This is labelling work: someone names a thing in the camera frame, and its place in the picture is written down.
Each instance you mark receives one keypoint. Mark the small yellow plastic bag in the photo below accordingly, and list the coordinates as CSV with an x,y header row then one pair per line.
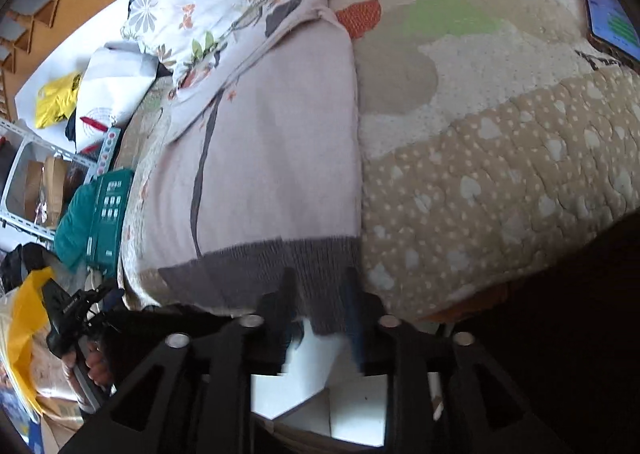
x,y
57,101

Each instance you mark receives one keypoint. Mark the quilted heart-print bedspread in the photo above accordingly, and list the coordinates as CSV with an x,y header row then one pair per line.
x,y
490,144

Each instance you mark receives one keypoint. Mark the light blue dotted box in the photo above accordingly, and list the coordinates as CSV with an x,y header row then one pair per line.
x,y
106,151

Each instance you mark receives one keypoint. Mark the teal box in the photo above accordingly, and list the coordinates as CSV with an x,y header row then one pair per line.
x,y
110,216

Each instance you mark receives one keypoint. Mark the white metal shelf rack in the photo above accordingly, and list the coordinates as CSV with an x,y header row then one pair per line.
x,y
30,184

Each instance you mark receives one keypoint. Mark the white towel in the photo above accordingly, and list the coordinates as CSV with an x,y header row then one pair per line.
x,y
280,159

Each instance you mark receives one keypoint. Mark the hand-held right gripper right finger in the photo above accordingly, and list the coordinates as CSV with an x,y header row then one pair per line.
x,y
356,329

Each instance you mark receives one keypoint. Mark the white paper bag red print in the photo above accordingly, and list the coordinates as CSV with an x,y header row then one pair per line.
x,y
117,94

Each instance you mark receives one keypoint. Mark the person's left hand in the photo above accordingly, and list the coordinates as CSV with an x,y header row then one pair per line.
x,y
96,365

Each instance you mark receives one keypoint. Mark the white box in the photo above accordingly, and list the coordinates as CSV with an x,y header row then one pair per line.
x,y
345,399

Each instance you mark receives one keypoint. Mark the teal cloth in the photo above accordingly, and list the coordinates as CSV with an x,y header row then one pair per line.
x,y
74,231

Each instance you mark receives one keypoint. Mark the large yellow plastic bag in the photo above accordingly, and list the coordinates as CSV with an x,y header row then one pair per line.
x,y
22,329

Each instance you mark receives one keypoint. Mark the white floral pillow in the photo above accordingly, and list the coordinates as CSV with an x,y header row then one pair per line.
x,y
210,9

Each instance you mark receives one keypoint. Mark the smartphone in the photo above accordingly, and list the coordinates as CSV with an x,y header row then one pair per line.
x,y
612,24

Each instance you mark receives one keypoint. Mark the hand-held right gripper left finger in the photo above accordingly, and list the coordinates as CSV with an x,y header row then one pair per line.
x,y
287,314

